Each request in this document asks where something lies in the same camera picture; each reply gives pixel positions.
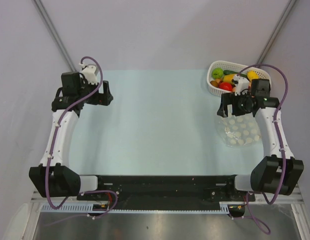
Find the yellow toy corn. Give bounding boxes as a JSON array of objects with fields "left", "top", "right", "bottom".
[{"left": 247, "top": 71, "right": 259, "bottom": 82}]

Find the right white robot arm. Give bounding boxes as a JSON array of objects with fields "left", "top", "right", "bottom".
[{"left": 217, "top": 74, "right": 304, "bottom": 201}]

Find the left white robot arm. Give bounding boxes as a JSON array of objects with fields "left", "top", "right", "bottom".
[{"left": 28, "top": 71, "right": 114, "bottom": 198}]

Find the aluminium frame rail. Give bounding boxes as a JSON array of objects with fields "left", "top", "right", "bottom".
[{"left": 29, "top": 184, "right": 306, "bottom": 205}]

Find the brown toy kiwi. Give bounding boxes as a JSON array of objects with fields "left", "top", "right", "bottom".
[{"left": 210, "top": 79, "right": 221, "bottom": 88}]

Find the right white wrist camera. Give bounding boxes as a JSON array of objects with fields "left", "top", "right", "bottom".
[{"left": 232, "top": 74, "right": 250, "bottom": 96}]

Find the white plastic basket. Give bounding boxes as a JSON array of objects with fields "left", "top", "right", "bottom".
[{"left": 206, "top": 60, "right": 272, "bottom": 97}]

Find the dark green toy cucumber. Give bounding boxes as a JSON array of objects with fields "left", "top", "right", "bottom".
[{"left": 223, "top": 70, "right": 238, "bottom": 75}]

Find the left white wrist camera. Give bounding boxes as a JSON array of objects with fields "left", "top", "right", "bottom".
[{"left": 79, "top": 63, "right": 99, "bottom": 85}]

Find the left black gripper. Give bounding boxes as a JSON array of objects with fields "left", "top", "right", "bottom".
[{"left": 77, "top": 77, "right": 113, "bottom": 106}]

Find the green toy apple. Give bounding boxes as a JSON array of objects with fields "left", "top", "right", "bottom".
[{"left": 211, "top": 67, "right": 224, "bottom": 79}]

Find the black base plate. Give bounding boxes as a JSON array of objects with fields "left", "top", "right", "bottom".
[{"left": 77, "top": 175, "right": 246, "bottom": 210}]

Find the clear zip top bag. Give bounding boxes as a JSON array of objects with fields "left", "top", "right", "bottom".
[{"left": 214, "top": 113, "right": 262, "bottom": 147}]

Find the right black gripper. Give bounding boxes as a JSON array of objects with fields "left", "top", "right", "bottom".
[{"left": 217, "top": 90, "right": 253, "bottom": 118}]

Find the white slotted cable duct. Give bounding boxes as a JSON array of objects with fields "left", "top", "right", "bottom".
[{"left": 40, "top": 202, "right": 230, "bottom": 215}]

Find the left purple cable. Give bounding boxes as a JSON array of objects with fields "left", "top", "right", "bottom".
[{"left": 43, "top": 56, "right": 118, "bottom": 226}]

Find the red toy tomato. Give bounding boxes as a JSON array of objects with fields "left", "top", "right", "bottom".
[{"left": 218, "top": 82, "right": 233, "bottom": 92}]

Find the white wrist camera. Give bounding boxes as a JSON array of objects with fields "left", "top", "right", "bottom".
[
  {"left": 79, "top": 63, "right": 99, "bottom": 85},
  {"left": 232, "top": 74, "right": 250, "bottom": 96}
]

